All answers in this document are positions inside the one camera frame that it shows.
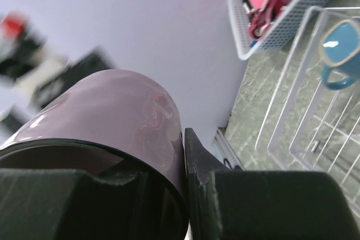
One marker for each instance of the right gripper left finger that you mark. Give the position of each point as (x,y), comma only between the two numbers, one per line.
(68,204)

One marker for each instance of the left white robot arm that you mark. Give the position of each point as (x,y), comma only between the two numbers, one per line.
(35,69)

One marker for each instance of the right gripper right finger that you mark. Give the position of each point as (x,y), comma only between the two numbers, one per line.
(237,204)

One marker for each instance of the purple grey mug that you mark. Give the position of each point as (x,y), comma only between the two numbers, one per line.
(113,120)

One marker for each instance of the aluminium frame rail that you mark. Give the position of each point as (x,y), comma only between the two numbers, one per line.
(226,153)

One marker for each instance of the light blue floral mug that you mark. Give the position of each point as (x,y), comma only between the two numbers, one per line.
(339,48)

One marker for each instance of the white plastic basket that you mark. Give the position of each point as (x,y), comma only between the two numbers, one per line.
(279,33)

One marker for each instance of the white wire dish rack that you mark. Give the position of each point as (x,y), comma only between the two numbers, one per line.
(308,126)

